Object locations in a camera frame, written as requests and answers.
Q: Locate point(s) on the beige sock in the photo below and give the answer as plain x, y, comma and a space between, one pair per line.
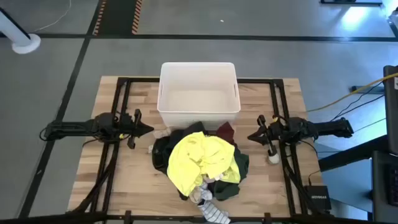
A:
161, 133

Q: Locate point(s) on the black garment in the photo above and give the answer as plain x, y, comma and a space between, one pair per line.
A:
161, 152

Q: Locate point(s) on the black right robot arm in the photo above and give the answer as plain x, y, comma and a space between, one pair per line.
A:
329, 128

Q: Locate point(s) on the black metal table frame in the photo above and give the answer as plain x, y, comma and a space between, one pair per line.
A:
122, 81

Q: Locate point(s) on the black network switch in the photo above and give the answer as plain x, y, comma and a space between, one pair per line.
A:
317, 197

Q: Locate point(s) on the black orange-striped floor mat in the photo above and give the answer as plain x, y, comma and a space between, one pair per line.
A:
118, 15

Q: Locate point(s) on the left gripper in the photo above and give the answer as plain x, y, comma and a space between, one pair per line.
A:
130, 127

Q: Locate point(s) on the yellow shirt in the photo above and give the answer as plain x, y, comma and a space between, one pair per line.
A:
199, 155

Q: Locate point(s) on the black desk unit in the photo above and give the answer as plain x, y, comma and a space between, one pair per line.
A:
385, 186

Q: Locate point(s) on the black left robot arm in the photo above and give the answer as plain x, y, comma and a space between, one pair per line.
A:
71, 128

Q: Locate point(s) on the white round object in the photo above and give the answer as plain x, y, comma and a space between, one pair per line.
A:
274, 158

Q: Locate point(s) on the grey striped sock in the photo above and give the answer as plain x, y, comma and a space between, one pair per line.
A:
214, 213

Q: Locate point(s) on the maroon garment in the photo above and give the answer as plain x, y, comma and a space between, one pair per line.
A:
226, 132

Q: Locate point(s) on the white plastic laundry basket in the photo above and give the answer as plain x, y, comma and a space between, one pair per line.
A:
199, 102

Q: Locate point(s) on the dark green garment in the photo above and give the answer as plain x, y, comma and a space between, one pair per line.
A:
230, 186

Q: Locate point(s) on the light grey sock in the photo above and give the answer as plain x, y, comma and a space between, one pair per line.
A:
199, 194

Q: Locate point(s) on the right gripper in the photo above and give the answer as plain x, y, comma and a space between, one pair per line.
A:
278, 132

